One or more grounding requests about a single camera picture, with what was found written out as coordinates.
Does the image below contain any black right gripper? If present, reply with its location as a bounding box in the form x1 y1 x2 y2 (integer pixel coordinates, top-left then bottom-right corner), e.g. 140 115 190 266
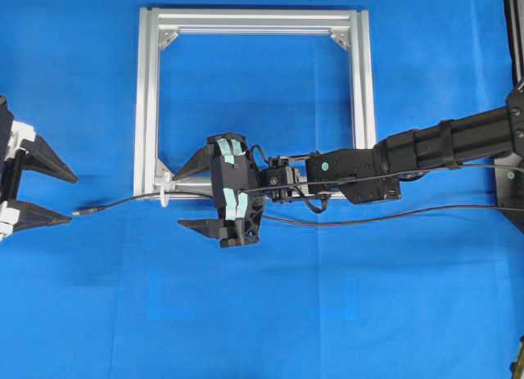
172 133 264 248

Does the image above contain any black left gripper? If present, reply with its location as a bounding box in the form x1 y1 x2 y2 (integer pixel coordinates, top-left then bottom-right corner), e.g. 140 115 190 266
1 95 79 240

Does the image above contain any black wire with plug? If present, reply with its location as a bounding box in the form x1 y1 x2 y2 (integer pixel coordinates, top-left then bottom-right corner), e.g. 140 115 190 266
71 157 524 227

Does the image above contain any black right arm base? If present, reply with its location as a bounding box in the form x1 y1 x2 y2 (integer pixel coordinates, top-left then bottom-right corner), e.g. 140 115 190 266
495 0 523 231

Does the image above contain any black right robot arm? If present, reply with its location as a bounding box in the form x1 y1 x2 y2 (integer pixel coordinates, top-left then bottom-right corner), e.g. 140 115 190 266
173 88 523 247

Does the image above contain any blue table mat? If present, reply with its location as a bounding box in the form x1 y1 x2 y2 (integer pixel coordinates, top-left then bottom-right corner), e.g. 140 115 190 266
1 0 523 378

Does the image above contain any square aluminium extrusion frame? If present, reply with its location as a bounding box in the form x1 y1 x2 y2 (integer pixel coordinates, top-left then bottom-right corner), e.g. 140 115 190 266
133 7 377 201

